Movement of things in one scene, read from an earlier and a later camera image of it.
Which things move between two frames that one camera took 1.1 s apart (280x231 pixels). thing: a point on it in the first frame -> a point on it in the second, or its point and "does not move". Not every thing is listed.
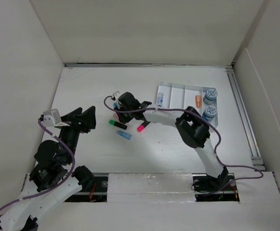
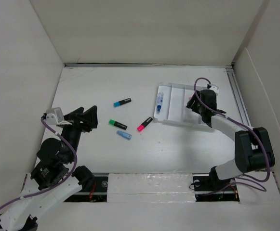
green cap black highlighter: (113, 122) does not move
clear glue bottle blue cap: (160, 99) does not move
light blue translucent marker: (124, 134) does not move
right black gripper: (123, 119) -> (195, 97)
